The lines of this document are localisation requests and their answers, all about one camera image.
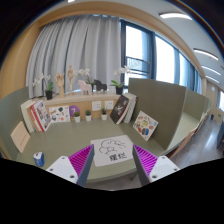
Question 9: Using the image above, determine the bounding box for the small potted plant middle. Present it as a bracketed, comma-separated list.
[85, 110, 92, 121]

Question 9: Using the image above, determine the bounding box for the purple round clock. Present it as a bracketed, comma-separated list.
[69, 105, 80, 118]

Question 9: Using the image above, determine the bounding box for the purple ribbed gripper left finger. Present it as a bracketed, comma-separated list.
[47, 145, 94, 187]

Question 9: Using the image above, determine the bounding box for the red and white book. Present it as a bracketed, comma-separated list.
[28, 101, 51, 132]

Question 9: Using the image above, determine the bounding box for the grey window curtain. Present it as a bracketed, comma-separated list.
[26, 15, 121, 98]

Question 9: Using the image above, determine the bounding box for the white wall socket right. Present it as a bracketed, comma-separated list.
[105, 100, 114, 110]

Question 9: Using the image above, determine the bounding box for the pink wooden horse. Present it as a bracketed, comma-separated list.
[78, 80, 92, 95]

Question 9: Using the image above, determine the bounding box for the small potted plant right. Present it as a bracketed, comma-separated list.
[101, 108, 107, 121]

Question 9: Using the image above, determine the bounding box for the beige card leaning left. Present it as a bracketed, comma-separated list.
[11, 121, 30, 153]

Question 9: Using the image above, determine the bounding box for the white wall socket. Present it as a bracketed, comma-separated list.
[105, 100, 114, 110]
[92, 101, 101, 111]

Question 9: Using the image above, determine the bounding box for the black wooden horse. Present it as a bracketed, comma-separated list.
[93, 79, 107, 91]

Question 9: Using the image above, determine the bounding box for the white mouse pad with drawing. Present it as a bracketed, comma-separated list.
[91, 135, 133, 167]

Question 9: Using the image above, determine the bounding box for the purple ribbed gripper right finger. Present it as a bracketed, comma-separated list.
[132, 145, 179, 186]

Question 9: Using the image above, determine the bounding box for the small potted plant left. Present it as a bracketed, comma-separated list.
[74, 111, 81, 123]

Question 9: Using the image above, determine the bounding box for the white book behind black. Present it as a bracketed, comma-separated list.
[123, 93, 137, 123]

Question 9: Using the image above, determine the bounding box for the white wall socket left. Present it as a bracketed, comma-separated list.
[92, 101, 101, 111]

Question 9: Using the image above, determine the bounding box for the small potted plant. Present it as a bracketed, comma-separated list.
[101, 108, 107, 121]
[85, 110, 92, 121]
[74, 111, 81, 123]

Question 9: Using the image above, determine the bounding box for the wooden desk shelf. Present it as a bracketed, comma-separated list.
[40, 92, 119, 120]

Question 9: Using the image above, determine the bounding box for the black book leaning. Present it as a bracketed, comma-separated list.
[110, 95, 129, 124]

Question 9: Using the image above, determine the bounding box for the wooden mannequin figure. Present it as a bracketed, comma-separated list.
[68, 65, 75, 95]

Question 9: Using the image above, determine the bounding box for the white illustrated picture card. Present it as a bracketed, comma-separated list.
[49, 106, 70, 123]

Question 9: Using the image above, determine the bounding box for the wooden hand model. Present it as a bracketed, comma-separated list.
[55, 73, 64, 98]

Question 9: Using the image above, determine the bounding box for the green desk partition panel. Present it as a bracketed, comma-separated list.
[128, 78, 187, 150]

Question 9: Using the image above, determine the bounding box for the colourful sticker picture board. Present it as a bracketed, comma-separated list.
[133, 111, 158, 141]

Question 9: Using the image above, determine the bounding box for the white books stack left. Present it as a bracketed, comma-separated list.
[20, 100, 36, 133]

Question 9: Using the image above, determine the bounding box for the white orchid right black pot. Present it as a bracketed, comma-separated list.
[111, 66, 131, 95]

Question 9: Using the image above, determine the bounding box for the white orchid middle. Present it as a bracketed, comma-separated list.
[78, 68, 93, 84]

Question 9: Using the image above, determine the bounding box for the white orchid left black pot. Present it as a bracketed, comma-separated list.
[32, 74, 53, 100]

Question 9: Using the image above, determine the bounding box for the white orchid black pot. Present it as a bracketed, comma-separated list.
[111, 66, 131, 95]
[32, 74, 53, 100]

